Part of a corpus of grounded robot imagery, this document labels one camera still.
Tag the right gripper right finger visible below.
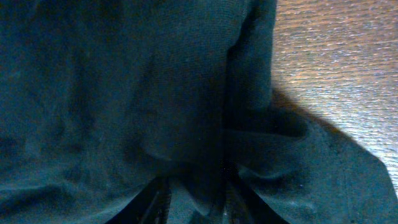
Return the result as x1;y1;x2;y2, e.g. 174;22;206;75
224;175;289;224

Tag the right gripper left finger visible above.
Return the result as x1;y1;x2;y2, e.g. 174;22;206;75
106;177;171;224

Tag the black nike t-shirt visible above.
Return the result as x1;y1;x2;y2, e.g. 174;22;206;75
1;1;397;223

